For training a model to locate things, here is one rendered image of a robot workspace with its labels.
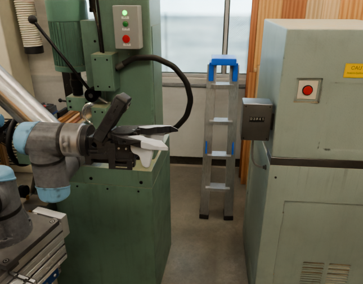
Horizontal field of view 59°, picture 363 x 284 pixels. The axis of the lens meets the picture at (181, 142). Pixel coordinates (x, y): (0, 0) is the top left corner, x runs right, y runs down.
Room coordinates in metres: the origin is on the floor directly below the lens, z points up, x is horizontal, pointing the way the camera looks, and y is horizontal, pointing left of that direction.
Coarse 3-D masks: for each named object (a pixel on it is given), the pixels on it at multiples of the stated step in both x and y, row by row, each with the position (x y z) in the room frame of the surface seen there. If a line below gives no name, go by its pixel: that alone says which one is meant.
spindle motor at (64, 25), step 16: (48, 0) 1.47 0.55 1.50; (64, 0) 1.46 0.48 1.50; (80, 0) 1.51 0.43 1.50; (48, 16) 1.48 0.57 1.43; (64, 16) 1.46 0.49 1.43; (80, 16) 1.49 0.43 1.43; (64, 32) 1.46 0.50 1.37; (80, 32) 1.49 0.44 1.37; (64, 48) 1.46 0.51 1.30; (80, 48) 1.48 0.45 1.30; (64, 64) 1.46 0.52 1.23; (80, 64) 1.48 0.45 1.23
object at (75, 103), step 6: (66, 96) 1.53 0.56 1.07; (72, 96) 1.52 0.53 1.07; (78, 96) 1.52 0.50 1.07; (84, 96) 1.52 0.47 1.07; (66, 102) 1.52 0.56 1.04; (72, 102) 1.51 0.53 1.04; (78, 102) 1.51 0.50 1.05; (84, 102) 1.50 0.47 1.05; (72, 108) 1.51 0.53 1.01; (78, 108) 1.51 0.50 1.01
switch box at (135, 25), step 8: (120, 8) 1.33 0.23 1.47; (128, 8) 1.32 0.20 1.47; (136, 8) 1.32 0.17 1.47; (120, 16) 1.33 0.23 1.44; (136, 16) 1.32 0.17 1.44; (120, 24) 1.33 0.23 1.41; (136, 24) 1.32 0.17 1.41; (120, 32) 1.33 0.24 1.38; (128, 32) 1.33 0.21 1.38; (136, 32) 1.32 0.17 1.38; (120, 40) 1.33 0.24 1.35; (136, 40) 1.32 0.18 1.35; (120, 48) 1.33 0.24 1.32; (128, 48) 1.33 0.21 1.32; (136, 48) 1.32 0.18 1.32
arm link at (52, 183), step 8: (64, 160) 0.67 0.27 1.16; (72, 160) 0.72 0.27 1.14; (32, 168) 0.65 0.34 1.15; (40, 168) 0.63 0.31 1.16; (48, 168) 0.64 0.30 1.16; (56, 168) 0.64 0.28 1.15; (64, 168) 0.66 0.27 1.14; (72, 168) 0.70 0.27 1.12; (40, 176) 0.63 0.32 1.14; (48, 176) 0.63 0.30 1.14; (56, 176) 0.64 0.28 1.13; (64, 176) 0.66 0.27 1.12; (72, 176) 0.71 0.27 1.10; (40, 184) 0.64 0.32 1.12; (48, 184) 0.63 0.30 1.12; (56, 184) 0.64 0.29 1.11; (64, 184) 0.66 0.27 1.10; (40, 192) 0.64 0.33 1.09; (48, 192) 0.63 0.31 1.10; (56, 192) 0.64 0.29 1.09; (64, 192) 0.65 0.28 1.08; (48, 200) 0.63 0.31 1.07; (56, 200) 0.64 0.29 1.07
